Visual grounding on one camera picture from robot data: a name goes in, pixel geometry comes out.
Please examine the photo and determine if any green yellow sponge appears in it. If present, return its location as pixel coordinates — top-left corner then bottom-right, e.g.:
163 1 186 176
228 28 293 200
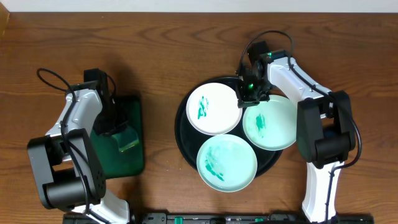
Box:
111 126 139 152

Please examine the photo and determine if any mint plate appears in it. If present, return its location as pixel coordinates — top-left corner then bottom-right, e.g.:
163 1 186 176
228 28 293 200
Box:
243 95 297 151
197 134 257 192

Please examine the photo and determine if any white plate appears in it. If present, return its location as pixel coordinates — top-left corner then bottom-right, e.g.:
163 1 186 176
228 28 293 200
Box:
185 83 243 136

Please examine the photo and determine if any mint plate front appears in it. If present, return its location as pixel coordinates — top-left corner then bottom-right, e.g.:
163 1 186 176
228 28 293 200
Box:
197 134 257 192

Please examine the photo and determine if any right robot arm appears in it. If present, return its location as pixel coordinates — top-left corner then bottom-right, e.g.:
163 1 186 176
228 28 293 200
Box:
236 41 360 223

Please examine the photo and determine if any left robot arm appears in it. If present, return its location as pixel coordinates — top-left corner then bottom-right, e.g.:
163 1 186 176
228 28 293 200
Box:
27 68 131 223

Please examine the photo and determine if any dark green rectangular tray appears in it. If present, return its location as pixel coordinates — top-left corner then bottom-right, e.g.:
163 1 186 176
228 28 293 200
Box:
90 96 144 179

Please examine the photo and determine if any black mounting rail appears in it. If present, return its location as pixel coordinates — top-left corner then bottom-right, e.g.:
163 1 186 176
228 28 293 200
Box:
62 212 375 224

